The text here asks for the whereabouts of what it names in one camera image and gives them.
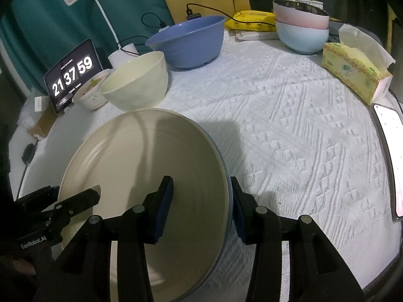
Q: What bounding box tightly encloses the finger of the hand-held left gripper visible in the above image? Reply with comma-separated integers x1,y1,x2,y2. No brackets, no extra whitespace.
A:
47,185,102,224
14,185,60,211

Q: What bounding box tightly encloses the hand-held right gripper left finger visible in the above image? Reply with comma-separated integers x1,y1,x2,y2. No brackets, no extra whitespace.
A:
33,175,175,302

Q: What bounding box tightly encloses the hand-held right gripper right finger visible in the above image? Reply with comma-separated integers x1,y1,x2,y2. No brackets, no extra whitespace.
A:
230,176,374,302

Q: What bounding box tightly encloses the strawberry print white bowl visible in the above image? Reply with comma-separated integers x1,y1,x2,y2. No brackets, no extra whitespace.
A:
72,69,111,111

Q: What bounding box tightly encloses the cream bowl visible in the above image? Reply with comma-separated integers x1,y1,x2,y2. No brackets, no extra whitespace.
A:
101,51,169,111

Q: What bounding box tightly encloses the large blue bowl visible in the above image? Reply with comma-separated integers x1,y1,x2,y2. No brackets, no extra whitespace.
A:
145,15,226,70

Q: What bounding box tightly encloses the black round device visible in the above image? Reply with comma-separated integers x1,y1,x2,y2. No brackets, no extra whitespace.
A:
21,143,37,165

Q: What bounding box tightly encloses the cardboard box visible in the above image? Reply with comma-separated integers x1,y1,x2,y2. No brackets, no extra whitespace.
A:
27,104,57,139

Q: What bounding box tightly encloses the tablet with clock display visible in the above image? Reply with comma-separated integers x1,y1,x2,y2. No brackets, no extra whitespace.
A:
43,39,103,115

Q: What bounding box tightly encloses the smartphone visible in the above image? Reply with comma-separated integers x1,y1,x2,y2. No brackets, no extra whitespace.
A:
372,102,403,224

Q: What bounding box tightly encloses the teal curtain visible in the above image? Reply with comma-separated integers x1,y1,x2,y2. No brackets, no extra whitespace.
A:
0,0,172,81

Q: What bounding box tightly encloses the white wipes pack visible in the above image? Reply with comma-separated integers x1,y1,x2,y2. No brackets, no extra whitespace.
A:
234,30,281,41

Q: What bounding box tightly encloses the yellow tissue box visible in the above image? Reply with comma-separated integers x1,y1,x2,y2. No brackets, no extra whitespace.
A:
322,23,396,106

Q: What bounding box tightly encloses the light blue bowl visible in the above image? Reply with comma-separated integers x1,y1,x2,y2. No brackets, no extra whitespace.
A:
275,19,329,55

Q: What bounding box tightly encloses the yellow wet wipes pack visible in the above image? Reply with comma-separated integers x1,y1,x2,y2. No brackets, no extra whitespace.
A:
224,11,278,32

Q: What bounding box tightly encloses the pink bowl with steel inside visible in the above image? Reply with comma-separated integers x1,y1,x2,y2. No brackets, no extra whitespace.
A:
272,0,330,30

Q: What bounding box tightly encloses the grey cloth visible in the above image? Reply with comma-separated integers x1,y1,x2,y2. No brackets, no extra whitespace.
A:
329,16,386,48

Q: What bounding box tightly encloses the black lamp cable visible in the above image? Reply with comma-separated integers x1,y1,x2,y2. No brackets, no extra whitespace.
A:
116,13,167,58

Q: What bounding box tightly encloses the black phone cable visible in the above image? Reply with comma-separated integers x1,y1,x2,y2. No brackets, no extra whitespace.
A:
186,3,278,27

